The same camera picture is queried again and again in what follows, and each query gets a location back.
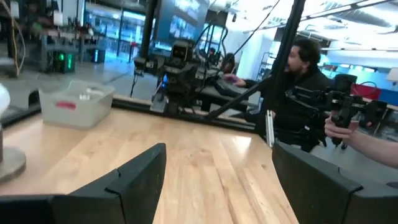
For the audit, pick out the person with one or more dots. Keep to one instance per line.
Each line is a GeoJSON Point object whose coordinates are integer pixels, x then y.
{"type": "Point", "coordinates": [306, 84]}
{"type": "Point", "coordinates": [229, 63]}
{"type": "Point", "coordinates": [211, 53]}

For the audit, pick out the white bulb lamp wooden base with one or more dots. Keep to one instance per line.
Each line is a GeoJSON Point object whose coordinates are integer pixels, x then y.
{"type": "Point", "coordinates": [9, 161]}

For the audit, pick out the large blue wall display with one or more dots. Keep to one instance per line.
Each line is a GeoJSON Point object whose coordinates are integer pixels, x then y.
{"type": "Point", "coordinates": [183, 21]}

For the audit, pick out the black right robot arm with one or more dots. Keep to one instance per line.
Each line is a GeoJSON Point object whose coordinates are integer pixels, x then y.
{"type": "Point", "coordinates": [180, 77]}

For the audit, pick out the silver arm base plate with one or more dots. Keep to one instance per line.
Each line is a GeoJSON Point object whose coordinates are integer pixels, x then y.
{"type": "Point", "coordinates": [270, 127]}

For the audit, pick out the person's hand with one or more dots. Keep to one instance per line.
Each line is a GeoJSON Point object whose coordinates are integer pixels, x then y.
{"type": "Point", "coordinates": [339, 130]}

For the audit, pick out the green lit machine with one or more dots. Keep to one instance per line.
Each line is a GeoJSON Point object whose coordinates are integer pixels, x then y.
{"type": "Point", "coordinates": [63, 62]}

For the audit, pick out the person's forearm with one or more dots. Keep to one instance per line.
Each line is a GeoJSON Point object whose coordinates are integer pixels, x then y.
{"type": "Point", "coordinates": [376, 151]}

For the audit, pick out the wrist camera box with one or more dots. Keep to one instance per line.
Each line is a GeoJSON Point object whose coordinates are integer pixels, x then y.
{"type": "Point", "coordinates": [182, 51]}

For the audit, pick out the red background crate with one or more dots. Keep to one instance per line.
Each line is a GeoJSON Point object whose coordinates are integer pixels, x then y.
{"type": "Point", "coordinates": [367, 91]}

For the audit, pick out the blue background crate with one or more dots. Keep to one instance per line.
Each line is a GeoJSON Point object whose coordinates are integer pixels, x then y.
{"type": "Point", "coordinates": [388, 97]}

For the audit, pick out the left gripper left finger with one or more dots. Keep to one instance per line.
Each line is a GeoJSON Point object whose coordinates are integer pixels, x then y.
{"type": "Point", "coordinates": [124, 199]}

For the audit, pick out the black handheld camera rig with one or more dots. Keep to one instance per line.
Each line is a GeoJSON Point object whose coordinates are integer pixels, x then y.
{"type": "Point", "coordinates": [342, 102]}

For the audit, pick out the grey plastic bin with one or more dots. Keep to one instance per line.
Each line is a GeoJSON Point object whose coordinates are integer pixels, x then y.
{"type": "Point", "coordinates": [87, 115]}

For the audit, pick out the black pillar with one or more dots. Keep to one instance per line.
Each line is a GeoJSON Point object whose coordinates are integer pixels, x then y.
{"type": "Point", "coordinates": [149, 28]}

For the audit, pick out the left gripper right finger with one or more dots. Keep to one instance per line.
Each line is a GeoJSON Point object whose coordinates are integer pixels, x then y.
{"type": "Point", "coordinates": [326, 193]}

